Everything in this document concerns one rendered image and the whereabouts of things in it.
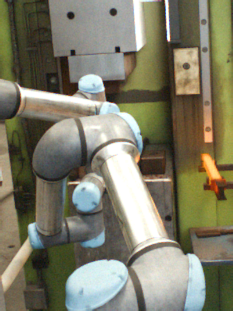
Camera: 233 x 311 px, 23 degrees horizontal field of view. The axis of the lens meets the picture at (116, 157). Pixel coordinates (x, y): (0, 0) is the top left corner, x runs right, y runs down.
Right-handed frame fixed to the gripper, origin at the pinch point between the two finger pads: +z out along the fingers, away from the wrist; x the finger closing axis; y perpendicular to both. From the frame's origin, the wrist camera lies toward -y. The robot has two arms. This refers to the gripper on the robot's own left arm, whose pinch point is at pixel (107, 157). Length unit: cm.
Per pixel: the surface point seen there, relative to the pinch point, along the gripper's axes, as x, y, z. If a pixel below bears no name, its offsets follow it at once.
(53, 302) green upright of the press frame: -32, 15, 70
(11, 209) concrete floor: -122, -155, 202
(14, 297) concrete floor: -73, -26, 130
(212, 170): 36.5, 9.0, -0.2
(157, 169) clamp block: 17.1, -3.0, 10.4
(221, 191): 38.5, 27.7, -10.2
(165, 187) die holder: 19.9, 4.6, 11.7
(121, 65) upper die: 6.8, -21.9, -23.3
